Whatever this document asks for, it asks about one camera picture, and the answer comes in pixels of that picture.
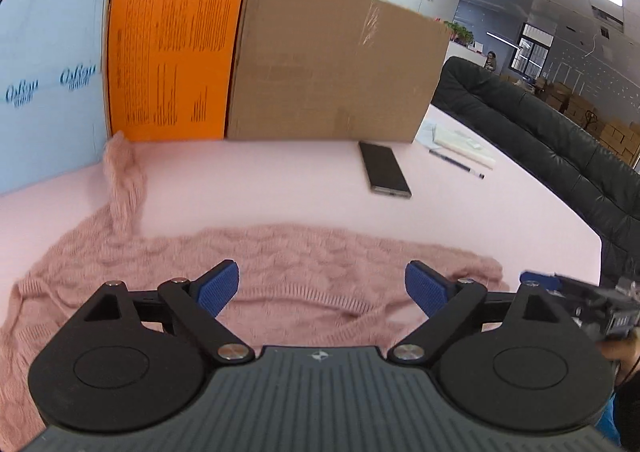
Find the pink cable-knit sweater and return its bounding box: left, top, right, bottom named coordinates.
left=1, top=138, right=504, bottom=451

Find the person's right hand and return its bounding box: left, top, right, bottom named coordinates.
left=599, top=328, right=640, bottom=386

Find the blue pen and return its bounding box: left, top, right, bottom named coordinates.
left=428, top=149, right=485, bottom=180

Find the black leather sofa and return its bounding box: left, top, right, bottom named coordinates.
left=432, top=56, right=639, bottom=283

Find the black smartphone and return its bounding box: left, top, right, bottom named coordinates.
left=358, top=141, right=412, bottom=198

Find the white paper stack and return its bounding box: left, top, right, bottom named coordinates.
left=416, top=120, right=496, bottom=169

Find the large brown cardboard box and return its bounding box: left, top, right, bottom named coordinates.
left=226, top=0, right=449, bottom=143

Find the orange cardboard box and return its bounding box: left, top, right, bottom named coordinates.
left=106, top=0, right=242, bottom=142

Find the light blue cardboard box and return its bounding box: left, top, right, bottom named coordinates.
left=0, top=0, right=107, bottom=193

